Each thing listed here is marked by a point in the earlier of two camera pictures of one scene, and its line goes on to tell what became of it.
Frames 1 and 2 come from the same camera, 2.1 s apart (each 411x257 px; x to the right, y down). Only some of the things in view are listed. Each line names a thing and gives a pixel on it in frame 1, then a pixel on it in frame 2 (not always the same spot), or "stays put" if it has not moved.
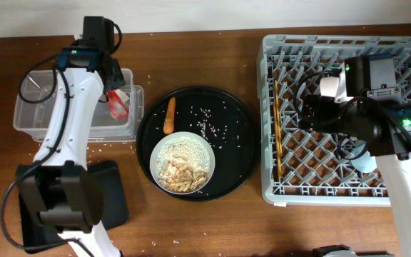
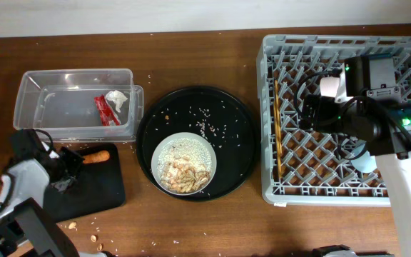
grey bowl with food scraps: x=182 y=163 stays put
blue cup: x=362 y=160 stays put
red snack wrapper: x=118 y=109 to x=106 y=113
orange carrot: x=170 y=116 to x=98 y=156
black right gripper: x=323 y=107 stays put
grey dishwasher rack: x=300 y=165 stays put
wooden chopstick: x=277 y=126 stays put
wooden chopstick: x=277 y=128 stays put
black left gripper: x=118 y=80 to x=66 y=153
